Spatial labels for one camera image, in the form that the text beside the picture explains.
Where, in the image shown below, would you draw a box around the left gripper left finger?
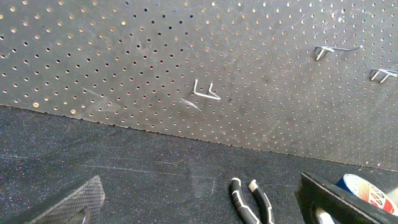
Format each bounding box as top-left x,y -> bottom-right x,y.
6,175 -> 106,224

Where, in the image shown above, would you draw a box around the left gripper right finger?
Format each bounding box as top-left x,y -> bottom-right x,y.
295,172 -> 398,224

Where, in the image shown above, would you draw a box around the roll of blue tape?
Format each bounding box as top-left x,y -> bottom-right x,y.
335,173 -> 398,217

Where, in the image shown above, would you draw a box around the black and white pliers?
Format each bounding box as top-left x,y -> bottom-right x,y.
229,177 -> 276,224

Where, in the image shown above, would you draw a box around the black pegboard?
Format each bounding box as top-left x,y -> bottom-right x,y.
0,0 -> 398,172

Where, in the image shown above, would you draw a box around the metal hook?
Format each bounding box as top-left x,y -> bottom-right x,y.
193,78 -> 222,101
369,68 -> 398,84
314,45 -> 364,62

